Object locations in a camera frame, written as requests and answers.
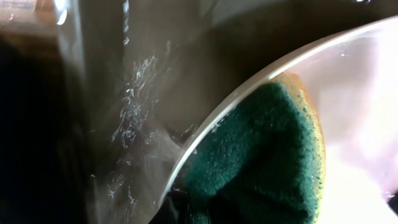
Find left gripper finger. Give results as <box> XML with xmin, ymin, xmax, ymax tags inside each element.
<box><xmin>149</xmin><ymin>189</ymin><xmax>190</xmax><ymax>224</ymax></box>

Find green and yellow sponge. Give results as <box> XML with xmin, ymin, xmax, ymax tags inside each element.
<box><xmin>171</xmin><ymin>73</ymin><xmax>325</xmax><ymax>223</ymax></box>

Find white plate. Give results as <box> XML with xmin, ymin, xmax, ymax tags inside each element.
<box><xmin>157</xmin><ymin>15</ymin><xmax>398</xmax><ymax>224</ymax></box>

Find small black water tray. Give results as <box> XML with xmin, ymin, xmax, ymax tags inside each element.
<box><xmin>1</xmin><ymin>39</ymin><xmax>87</xmax><ymax>223</ymax></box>

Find large dark serving tray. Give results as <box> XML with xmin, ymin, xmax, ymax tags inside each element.
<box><xmin>55</xmin><ymin>0</ymin><xmax>398</xmax><ymax>224</ymax></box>

